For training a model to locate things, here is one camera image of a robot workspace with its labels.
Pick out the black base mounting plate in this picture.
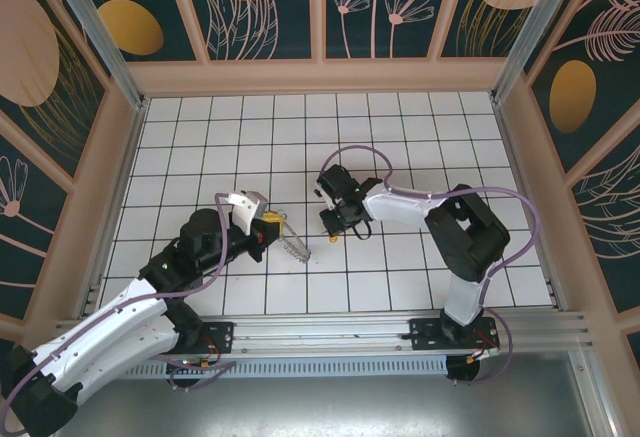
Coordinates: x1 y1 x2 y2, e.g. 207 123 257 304
408 316 501 353
197 320 236 356

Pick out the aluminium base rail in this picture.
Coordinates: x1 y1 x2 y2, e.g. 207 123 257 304
54 311 587 357

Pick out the slotted grey cable duct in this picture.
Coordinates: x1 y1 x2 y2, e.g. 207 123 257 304
124 356 450 379

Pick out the grey metal sheet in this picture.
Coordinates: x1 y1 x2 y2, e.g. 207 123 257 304
49 375 596 437

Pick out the aluminium frame post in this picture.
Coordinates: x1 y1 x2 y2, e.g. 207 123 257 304
39 0 149 111
492 0 584 104

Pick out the metal coil spring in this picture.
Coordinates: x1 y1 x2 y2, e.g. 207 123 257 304
276 216 312 265

